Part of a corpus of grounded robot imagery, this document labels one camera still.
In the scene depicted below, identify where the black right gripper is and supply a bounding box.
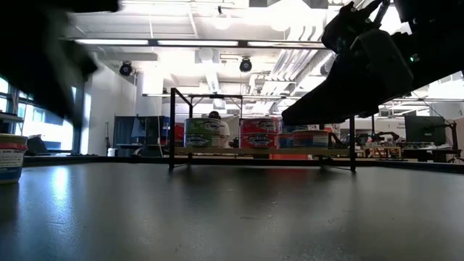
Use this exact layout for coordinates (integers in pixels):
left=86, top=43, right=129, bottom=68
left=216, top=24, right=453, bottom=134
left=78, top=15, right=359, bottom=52
left=281, top=28, right=415, bottom=126

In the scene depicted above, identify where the wooden shelf with black frame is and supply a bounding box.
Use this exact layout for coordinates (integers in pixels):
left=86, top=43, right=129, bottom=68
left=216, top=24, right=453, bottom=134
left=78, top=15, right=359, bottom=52
left=168, top=87, right=357, bottom=173

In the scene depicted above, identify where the patterned hanging cloth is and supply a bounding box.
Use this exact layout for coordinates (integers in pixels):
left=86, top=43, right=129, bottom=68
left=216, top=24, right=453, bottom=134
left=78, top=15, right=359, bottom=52
left=322, top=123, right=341, bottom=146

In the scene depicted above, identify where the grey window ledge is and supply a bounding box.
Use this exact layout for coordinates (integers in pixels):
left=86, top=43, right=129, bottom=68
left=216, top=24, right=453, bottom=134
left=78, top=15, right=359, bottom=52
left=0, top=112, right=25, bottom=124

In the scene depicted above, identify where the large window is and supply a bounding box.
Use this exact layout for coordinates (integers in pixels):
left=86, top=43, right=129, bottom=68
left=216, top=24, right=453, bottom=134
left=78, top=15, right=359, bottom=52
left=0, top=75, right=85, bottom=152

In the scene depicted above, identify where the wooden crate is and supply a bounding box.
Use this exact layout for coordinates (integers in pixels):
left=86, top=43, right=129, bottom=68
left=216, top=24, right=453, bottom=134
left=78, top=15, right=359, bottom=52
left=362, top=146, right=402, bottom=159

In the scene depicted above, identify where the dark bag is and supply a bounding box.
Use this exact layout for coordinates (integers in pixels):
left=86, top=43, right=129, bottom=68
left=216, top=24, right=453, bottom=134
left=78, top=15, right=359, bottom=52
left=27, top=134, right=48, bottom=156

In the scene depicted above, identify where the dark background monitor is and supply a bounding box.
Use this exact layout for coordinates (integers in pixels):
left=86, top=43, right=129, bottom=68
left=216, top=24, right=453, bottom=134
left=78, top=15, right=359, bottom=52
left=405, top=115, right=447, bottom=146

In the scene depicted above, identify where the white hanging cloth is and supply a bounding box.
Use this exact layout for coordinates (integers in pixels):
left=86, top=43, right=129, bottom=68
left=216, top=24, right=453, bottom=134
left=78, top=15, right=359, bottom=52
left=221, top=115, right=241, bottom=138

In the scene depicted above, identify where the blue partition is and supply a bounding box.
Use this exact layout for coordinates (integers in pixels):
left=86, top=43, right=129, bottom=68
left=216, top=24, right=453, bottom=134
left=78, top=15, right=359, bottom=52
left=114, top=115, right=171, bottom=157

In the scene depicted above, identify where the dark background desk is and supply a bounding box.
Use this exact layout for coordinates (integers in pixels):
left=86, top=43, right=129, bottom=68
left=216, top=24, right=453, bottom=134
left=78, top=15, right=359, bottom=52
left=400, top=146, right=463, bottom=163

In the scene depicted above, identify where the white globe ceiling lamp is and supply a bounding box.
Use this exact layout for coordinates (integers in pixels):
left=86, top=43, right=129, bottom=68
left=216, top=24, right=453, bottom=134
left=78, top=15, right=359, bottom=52
left=212, top=5, right=233, bottom=32

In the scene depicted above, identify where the black beam with light strips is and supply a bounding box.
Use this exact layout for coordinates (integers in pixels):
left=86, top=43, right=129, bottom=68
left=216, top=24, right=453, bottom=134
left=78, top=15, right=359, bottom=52
left=70, top=38, right=329, bottom=50

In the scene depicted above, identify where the red background object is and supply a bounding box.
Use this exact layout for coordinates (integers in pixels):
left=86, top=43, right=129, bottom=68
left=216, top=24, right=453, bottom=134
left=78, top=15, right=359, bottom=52
left=175, top=123, right=186, bottom=148

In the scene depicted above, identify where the silver ventilation duct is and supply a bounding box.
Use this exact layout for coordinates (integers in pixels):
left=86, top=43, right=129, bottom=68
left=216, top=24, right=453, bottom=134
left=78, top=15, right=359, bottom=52
left=320, top=52, right=337, bottom=76

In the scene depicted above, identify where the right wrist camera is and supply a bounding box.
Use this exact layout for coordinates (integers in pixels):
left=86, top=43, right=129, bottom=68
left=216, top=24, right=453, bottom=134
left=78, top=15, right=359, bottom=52
left=320, top=1, right=384, bottom=55

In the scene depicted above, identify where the black metal table frame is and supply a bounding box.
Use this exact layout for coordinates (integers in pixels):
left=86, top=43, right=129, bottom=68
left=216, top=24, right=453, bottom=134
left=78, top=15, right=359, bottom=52
left=23, top=155, right=464, bottom=174

